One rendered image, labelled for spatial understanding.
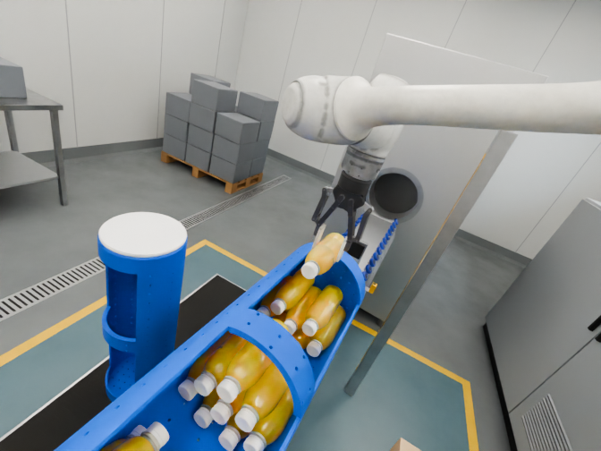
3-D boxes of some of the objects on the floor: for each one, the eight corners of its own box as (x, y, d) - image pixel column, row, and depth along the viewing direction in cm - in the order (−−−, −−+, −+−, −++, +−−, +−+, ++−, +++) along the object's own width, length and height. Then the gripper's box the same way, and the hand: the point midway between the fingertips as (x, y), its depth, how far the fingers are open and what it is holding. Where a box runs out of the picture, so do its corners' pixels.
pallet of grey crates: (261, 181, 452) (280, 101, 396) (230, 194, 383) (248, 99, 328) (199, 153, 480) (209, 74, 424) (160, 160, 411) (165, 68, 356)
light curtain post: (354, 389, 191) (516, 133, 112) (351, 396, 186) (519, 134, 107) (346, 384, 193) (499, 128, 114) (342, 391, 188) (501, 129, 109)
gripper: (316, 160, 69) (290, 242, 79) (393, 194, 63) (354, 276, 74) (327, 157, 75) (301, 233, 86) (399, 187, 69) (362, 264, 80)
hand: (329, 244), depth 78 cm, fingers closed on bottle, 7 cm apart
